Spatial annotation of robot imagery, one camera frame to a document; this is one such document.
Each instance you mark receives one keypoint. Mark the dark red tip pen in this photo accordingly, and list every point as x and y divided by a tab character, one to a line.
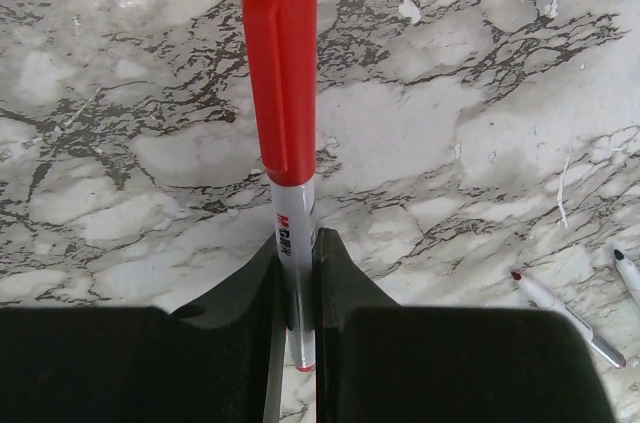
547	301

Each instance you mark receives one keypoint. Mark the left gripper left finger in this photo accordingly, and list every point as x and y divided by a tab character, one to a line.
217	358

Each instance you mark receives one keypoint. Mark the red marker pen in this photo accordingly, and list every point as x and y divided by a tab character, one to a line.
281	43

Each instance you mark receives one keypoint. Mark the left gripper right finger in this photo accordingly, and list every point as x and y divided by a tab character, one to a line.
379	361

